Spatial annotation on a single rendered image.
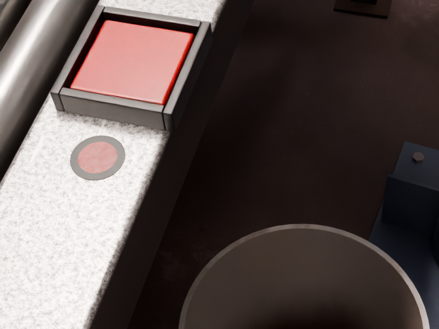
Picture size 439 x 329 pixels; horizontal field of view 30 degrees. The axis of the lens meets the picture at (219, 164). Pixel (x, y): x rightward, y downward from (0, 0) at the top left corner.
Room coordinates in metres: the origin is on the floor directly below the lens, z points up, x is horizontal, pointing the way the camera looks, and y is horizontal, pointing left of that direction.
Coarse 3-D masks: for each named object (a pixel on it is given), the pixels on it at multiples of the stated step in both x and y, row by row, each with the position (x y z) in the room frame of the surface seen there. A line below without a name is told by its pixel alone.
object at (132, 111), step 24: (96, 24) 0.38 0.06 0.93; (144, 24) 0.38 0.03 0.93; (168, 24) 0.37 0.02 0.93; (192, 24) 0.37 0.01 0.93; (192, 48) 0.35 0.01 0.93; (72, 72) 0.34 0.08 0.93; (192, 72) 0.33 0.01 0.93; (72, 96) 0.32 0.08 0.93; (96, 96) 0.32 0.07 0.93; (120, 120) 0.31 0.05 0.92; (144, 120) 0.31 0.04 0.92; (168, 120) 0.30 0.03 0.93
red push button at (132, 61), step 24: (120, 24) 0.38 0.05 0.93; (96, 48) 0.36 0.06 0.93; (120, 48) 0.36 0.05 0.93; (144, 48) 0.36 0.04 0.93; (168, 48) 0.35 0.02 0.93; (96, 72) 0.34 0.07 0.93; (120, 72) 0.34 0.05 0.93; (144, 72) 0.34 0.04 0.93; (168, 72) 0.33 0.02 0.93; (120, 96) 0.32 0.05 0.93; (144, 96) 0.32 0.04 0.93; (168, 96) 0.32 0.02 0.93
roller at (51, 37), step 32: (32, 0) 0.43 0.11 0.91; (64, 0) 0.42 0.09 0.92; (96, 0) 0.44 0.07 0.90; (32, 32) 0.39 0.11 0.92; (64, 32) 0.40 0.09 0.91; (0, 64) 0.37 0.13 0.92; (32, 64) 0.37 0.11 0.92; (64, 64) 0.38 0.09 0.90; (0, 96) 0.34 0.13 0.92; (32, 96) 0.35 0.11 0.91; (0, 128) 0.32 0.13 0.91; (0, 160) 0.30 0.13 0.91
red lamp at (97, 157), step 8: (96, 144) 0.30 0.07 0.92; (104, 144) 0.30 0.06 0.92; (80, 152) 0.29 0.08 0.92; (88, 152) 0.29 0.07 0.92; (96, 152) 0.29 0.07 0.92; (104, 152) 0.29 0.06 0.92; (112, 152) 0.29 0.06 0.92; (80, 160) 0.29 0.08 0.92; (88, 160) 0.29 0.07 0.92; (96, 160) 0.29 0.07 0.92; (104, 160) 0.29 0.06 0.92; (112, 160) 0.29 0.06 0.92; (88, 168) 0.28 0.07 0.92; (96, 168) 0.28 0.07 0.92; (104, 168) 0.28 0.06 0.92
